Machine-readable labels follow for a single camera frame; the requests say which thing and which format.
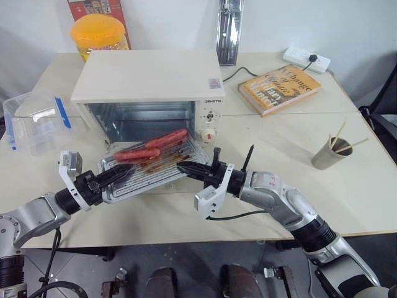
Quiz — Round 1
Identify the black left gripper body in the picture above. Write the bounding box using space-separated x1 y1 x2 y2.
74 169 105 207

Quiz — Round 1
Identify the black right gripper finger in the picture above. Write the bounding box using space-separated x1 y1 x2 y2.
181 168 213 182
176 160 215 173

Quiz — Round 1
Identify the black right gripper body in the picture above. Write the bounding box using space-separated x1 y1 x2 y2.
202 147 229 189

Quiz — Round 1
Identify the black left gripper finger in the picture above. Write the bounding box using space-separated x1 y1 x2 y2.
99 170 135 189
96 163 133 184

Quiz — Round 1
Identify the silver ribbed oven tray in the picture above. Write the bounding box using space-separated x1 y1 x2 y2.
97 136 213 205

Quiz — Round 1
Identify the short red sausage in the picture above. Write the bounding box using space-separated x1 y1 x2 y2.
114 147 161 161

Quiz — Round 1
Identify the long red sausage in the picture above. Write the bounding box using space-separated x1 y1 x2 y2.
145 129 189 149

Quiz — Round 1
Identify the cream white toaster oven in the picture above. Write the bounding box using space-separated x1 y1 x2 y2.
70 49 226 195

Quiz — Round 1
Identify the clear container with blue clips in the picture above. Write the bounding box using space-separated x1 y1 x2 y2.
2 88 74 158

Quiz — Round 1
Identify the orange book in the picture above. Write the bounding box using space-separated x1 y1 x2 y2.
238 64 323 118

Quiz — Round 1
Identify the dark rounded shape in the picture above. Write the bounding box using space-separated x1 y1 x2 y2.
145 267 178 298
218 263 264 298

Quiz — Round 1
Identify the grey cup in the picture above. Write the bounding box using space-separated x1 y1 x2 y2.
311 136 354 171

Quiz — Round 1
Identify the orange lidded plastic jar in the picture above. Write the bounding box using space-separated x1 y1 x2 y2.
69 14 130 63

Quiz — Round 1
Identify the shiny silver metal object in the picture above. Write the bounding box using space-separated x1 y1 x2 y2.
215 0 245 67

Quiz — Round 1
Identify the white power strip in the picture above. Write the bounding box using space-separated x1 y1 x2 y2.
282 46 332 75

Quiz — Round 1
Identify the red printed box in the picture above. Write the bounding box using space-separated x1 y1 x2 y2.
66 0 132 50

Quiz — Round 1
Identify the black chair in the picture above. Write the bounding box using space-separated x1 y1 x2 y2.
357 49 397 166

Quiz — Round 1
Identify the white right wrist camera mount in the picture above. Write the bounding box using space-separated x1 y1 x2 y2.
194 163 236 220

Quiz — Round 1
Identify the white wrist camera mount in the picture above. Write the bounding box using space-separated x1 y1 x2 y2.
194 163 236 220
58 150 94 212

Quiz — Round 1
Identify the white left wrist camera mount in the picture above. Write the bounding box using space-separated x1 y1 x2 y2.
58 150 94 212

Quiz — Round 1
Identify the black cable tie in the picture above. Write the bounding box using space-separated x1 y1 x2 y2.
242 143 256 173

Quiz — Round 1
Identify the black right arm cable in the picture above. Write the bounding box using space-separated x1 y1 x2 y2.
205 210 268 222

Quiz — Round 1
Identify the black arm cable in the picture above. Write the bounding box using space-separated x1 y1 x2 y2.
27 225 91 298
205 210 268 222

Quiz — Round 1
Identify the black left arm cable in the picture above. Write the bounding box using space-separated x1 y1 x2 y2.
27 225 91 298

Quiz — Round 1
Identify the dark metal bracket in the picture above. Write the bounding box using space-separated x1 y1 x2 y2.
263 264 295 298
100 266 129 298

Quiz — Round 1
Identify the black power cord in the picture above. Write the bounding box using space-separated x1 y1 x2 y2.
222 60 313 83

